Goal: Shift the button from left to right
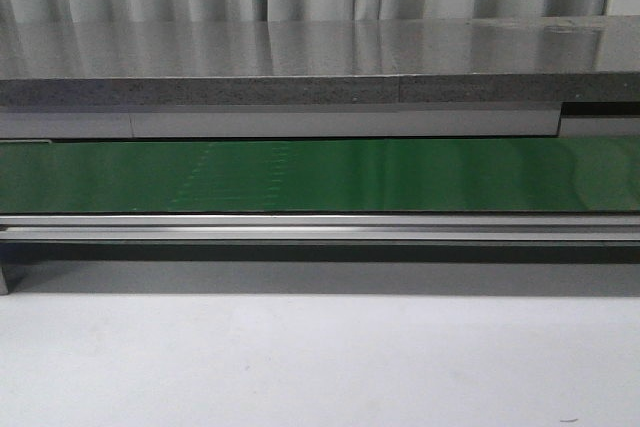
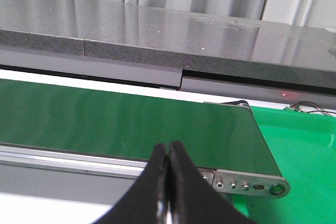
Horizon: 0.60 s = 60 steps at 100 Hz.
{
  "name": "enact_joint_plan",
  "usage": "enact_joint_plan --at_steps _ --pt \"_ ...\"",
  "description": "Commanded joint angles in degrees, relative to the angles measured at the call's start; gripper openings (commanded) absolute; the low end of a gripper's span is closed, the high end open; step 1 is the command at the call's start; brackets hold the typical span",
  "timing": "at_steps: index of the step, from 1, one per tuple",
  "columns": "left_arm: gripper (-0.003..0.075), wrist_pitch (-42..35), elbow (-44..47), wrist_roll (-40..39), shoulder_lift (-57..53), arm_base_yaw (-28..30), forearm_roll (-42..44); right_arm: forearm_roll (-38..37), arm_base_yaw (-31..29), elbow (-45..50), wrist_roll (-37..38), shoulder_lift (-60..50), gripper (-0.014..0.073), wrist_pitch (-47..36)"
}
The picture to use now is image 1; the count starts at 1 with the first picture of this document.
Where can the aluminium conveyor frame rail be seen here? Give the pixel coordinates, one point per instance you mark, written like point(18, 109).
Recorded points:
point(433, 254)

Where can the green conveyor belt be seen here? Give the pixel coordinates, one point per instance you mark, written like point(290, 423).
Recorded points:
point(586, 174)

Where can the grey stone counter slab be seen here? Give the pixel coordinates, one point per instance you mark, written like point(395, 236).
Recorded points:
point(509, 77)

